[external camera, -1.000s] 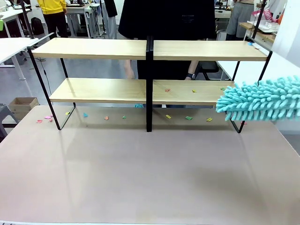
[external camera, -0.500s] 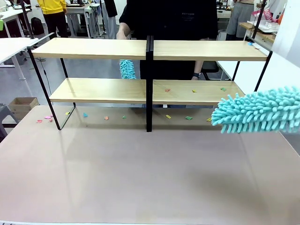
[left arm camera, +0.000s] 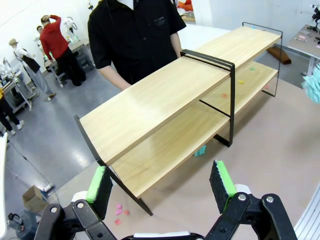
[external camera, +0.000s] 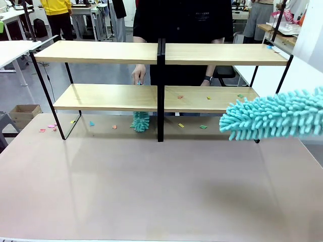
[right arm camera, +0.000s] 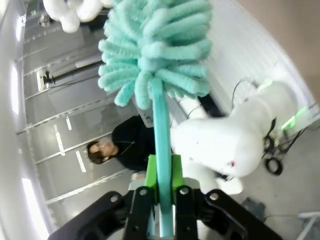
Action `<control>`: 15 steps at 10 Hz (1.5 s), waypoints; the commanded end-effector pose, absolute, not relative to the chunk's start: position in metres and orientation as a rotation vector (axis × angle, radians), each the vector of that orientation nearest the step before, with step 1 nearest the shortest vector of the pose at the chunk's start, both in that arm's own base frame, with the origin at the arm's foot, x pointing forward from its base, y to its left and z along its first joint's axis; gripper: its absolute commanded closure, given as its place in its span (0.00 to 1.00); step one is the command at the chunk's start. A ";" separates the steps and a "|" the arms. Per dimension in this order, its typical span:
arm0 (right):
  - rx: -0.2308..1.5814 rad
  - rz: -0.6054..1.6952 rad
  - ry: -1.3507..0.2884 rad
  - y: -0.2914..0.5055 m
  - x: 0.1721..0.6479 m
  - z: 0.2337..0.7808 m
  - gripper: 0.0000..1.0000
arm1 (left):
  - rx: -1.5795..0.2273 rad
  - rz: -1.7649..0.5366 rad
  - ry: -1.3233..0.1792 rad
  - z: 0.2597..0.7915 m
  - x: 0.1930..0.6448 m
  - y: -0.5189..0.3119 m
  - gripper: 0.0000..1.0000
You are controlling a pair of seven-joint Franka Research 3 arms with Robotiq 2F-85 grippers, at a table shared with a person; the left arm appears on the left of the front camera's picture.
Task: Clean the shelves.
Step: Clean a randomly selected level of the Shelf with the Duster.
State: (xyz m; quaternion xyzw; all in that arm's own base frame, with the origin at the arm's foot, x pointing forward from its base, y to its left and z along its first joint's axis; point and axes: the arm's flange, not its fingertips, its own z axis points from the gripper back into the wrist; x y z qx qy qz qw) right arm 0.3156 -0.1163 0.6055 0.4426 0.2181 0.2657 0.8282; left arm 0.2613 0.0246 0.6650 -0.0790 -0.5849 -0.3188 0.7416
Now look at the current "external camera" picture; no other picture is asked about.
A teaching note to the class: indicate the wood shelf unit black frame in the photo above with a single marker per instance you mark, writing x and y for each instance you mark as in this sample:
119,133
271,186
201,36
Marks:
101,51
222,54

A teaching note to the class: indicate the large teal chenille duster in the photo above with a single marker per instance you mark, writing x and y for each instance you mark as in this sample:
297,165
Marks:
272,118

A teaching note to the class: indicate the black backpack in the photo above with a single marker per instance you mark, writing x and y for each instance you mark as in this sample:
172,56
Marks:
40,28

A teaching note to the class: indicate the white low table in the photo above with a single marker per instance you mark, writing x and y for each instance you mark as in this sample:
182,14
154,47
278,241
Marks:
244,73

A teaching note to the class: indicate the teal paper scrap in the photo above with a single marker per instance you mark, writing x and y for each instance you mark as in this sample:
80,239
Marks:
92,123

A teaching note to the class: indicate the person in gray trousers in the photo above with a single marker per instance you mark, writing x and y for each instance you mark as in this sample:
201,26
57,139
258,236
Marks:
118,20

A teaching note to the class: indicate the black camera pole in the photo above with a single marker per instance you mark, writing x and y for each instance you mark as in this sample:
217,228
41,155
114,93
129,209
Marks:
28,20
277,22

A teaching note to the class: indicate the pink and white bag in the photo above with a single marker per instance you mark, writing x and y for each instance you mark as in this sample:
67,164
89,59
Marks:
289,13

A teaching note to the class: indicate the person in gray shorts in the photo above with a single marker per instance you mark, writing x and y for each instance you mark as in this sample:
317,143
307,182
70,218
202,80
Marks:
258,17

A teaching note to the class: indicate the wooden workbench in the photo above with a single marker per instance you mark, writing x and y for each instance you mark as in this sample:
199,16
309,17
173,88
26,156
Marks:
280,31

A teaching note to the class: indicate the cardboard box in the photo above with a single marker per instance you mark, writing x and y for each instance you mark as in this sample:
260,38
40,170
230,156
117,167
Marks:
25,114

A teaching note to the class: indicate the person's left hand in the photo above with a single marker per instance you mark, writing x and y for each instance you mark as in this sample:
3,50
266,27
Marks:
205,84

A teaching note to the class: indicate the gray stool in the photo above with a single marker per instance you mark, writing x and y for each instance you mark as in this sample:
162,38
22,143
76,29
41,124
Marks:
6,128

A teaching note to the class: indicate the small teal chenille duster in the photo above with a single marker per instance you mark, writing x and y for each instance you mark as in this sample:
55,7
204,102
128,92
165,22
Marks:
140,122

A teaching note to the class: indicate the white desk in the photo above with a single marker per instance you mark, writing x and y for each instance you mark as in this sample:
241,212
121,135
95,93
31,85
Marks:
85,15

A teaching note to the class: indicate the black office chair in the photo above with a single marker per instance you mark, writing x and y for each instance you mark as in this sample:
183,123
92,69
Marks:
225,73

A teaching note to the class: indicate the person's right hand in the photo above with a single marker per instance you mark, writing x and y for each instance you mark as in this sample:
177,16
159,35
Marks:
139,73

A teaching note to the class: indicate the person in yellow shirt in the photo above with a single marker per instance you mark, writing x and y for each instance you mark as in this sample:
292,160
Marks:
56,12

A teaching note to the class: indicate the white side table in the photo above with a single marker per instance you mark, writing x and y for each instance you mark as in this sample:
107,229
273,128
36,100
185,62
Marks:
12,51

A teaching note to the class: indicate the person in black shirt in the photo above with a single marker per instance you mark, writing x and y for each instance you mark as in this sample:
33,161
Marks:
181,22

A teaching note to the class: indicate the black wrist watch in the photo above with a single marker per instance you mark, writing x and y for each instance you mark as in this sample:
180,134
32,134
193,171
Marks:
209,79

